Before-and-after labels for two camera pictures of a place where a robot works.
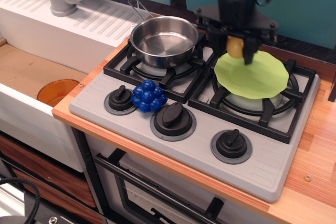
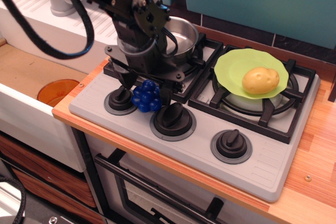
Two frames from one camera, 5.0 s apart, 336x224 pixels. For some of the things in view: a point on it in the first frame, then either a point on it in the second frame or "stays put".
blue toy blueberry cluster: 148,96 stays put
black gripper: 261,28 to 153,66
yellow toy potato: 234,46 to 260,80
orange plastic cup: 55,91 stays put
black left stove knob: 119,102 stays put
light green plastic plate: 265,76 stays put
